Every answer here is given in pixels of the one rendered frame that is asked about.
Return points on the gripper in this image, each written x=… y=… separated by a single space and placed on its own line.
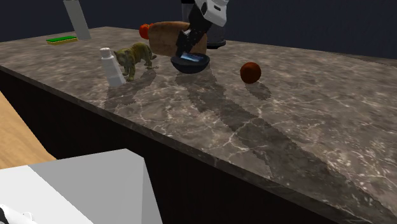
x=200 y=19

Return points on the blue rectangular object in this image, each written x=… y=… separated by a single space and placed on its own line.
x=191 y=57

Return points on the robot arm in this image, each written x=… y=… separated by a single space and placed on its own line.
x=214 y=12

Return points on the dark blue bowl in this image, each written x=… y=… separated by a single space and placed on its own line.
x=189 y=67

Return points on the brown bread loaf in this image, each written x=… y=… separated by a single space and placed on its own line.
x=162 y=36

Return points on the red tomato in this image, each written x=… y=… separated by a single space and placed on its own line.
x=143 y=31

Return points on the yellow-green tiger figure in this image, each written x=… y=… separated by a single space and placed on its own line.
x=134 y=56

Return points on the red-brown ball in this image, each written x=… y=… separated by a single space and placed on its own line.
x=250 y=73

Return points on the white bottle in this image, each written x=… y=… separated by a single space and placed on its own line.
x=112 y=69

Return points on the tall grey box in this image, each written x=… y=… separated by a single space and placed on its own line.
x=78 y=20

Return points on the green and yellow sponge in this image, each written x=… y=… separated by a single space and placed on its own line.
x=61 y=39

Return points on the grey and white block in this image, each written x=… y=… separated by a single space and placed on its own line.
x=93 y=186

